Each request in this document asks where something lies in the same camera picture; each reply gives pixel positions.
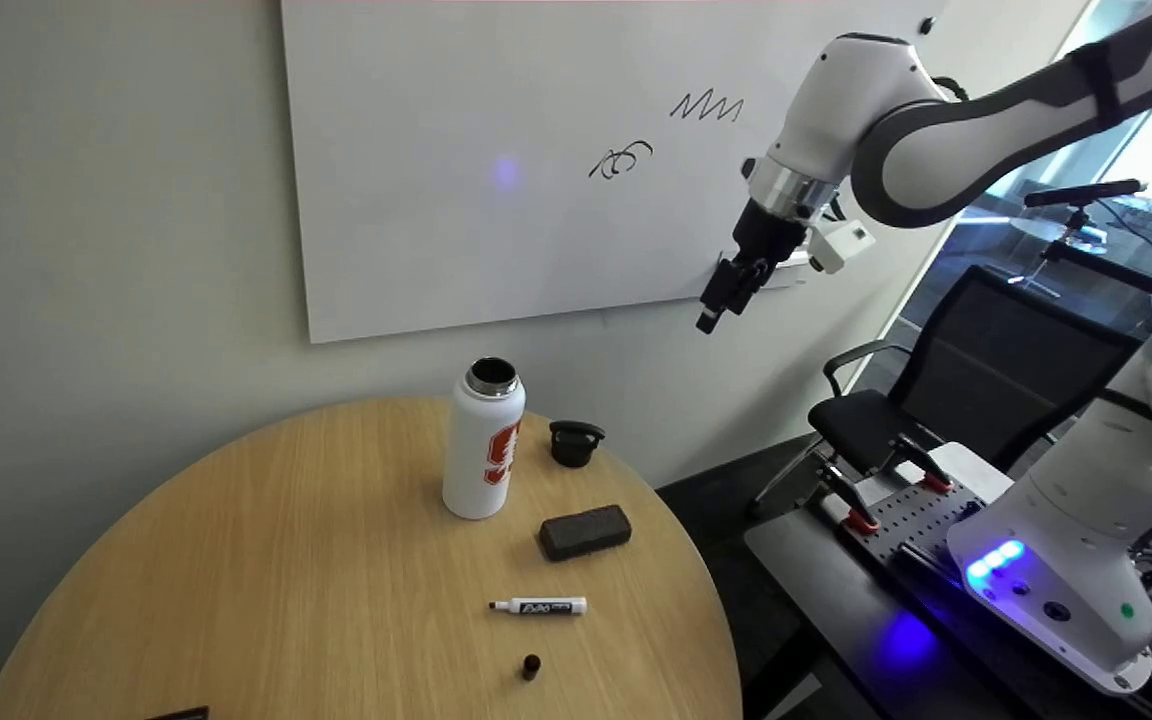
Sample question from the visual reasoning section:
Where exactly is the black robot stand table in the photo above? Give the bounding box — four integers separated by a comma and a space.
741, 454, 1152, 720

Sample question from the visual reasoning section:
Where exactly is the white dry erase marker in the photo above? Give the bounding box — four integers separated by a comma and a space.
483, 591, 593, 624

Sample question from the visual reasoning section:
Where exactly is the black office chair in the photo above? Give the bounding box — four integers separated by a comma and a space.
809, 262, 1147, 501

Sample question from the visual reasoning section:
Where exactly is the black whiteboard eraser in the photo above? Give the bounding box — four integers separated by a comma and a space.
530, 501, 634, 565

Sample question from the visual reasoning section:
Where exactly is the white perforated mounting plate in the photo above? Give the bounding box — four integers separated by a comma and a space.
817, 441, 1014, 574

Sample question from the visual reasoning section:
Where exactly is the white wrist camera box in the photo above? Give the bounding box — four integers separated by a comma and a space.
801, 215, 875, 280

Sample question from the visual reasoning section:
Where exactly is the black bottle lid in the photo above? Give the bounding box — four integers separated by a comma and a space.
545, 417, 608, 474

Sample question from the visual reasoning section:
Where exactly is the white wall whiteboard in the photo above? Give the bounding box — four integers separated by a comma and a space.
275, 0, 1100, 347

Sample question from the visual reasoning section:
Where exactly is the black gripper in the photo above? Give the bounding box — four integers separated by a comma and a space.
691, 202, 810, 336

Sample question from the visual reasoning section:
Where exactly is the black background desk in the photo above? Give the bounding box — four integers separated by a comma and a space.
948, 175, 1152, 308

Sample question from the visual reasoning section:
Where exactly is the white water bottle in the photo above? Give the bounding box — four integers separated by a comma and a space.
440, 353, 526, 523

